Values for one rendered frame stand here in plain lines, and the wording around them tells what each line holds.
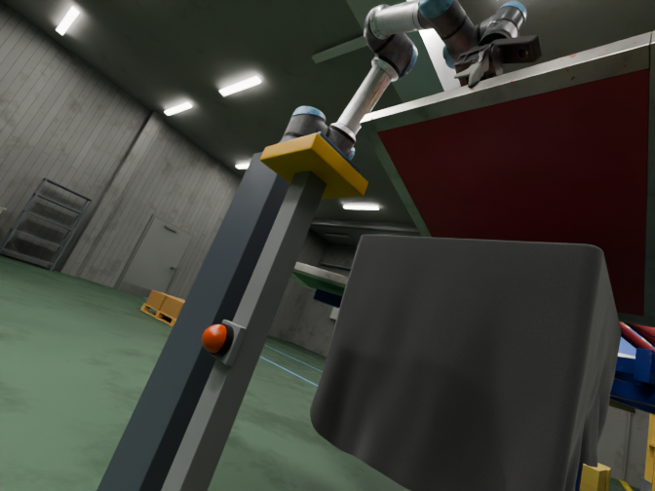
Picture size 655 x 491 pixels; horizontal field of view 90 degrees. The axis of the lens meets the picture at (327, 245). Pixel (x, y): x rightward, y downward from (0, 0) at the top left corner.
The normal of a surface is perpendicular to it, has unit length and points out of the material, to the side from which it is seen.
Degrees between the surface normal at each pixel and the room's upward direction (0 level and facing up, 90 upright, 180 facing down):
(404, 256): 91
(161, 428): 90
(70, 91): 90
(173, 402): 90
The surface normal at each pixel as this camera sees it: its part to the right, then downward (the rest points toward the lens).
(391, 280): -0.64, -0.40
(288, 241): 0.69, 0.06
